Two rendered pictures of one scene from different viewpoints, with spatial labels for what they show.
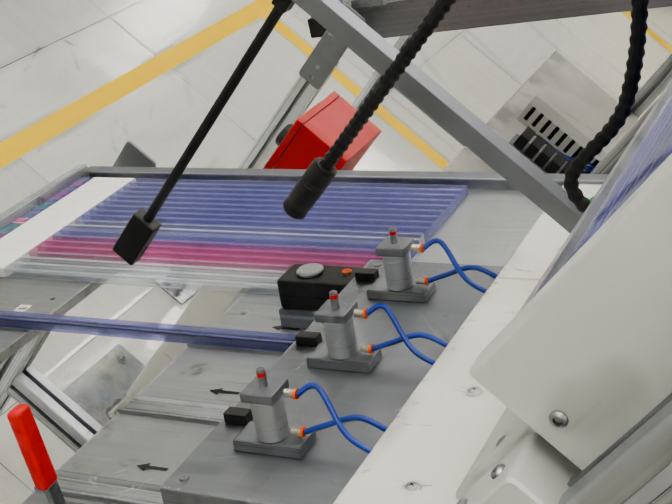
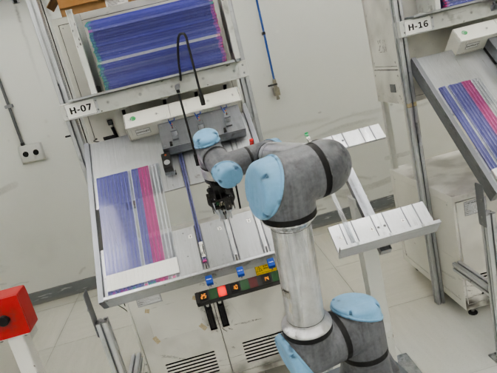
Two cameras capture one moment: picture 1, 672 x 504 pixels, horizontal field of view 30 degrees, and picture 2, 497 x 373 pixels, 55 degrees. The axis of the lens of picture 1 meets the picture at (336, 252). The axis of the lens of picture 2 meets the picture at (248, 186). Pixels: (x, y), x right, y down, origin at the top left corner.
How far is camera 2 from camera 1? 2.09 m
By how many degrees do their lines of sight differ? 88
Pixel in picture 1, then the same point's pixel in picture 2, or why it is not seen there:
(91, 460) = not seen: hidden behind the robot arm
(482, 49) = not seen: outside the picture
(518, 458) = (242, 61)
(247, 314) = (172, 183)
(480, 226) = (115, 166)
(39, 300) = (185, 236)
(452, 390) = (208, 103)
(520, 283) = (171, 112)
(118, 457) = not seen: hidden behind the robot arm
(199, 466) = (238, 126)
